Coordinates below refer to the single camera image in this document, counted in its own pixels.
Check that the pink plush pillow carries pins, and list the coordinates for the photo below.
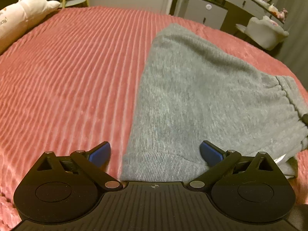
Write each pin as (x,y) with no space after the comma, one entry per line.
(18,18)

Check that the grey vanity desk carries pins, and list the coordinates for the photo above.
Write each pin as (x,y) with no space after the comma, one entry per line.
(241,11)

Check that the grey sweatpants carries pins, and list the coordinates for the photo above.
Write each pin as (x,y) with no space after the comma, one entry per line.
(192,91)

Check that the grey upholstered chair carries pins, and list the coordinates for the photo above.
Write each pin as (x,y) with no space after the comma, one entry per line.
(265,32)

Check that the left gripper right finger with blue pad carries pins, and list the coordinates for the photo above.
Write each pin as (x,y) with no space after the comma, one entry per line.
(231,162)

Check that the pink ribbed bedspread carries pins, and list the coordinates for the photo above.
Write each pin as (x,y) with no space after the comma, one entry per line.
(71,83)

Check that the grey bedside cabinet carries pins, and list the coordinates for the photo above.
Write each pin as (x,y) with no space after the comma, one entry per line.
(205,12)

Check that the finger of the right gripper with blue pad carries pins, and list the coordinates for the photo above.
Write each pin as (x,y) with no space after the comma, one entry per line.
(305,119)

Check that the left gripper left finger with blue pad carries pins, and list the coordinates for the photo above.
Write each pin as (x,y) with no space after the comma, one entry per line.
(79,169)

